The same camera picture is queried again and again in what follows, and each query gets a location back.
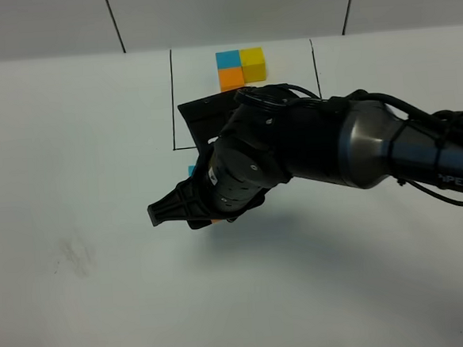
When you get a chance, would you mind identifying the template blue cube block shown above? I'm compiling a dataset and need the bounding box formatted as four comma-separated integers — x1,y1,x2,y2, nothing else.
215,50,242,71

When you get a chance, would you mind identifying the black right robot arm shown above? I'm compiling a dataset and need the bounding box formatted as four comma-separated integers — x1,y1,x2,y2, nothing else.
147,84,463,229

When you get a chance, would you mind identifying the template orange cube block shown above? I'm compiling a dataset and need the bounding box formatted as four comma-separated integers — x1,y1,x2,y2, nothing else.
218,67,245,93

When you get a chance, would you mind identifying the template yellow cube block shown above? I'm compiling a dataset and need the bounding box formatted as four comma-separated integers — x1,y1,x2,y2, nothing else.
239,47,267,83

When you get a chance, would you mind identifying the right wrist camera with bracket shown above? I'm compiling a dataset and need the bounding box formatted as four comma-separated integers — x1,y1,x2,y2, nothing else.
178,87,267,165

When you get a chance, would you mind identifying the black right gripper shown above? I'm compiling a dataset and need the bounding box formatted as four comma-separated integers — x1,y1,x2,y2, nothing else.
147,135,291,230

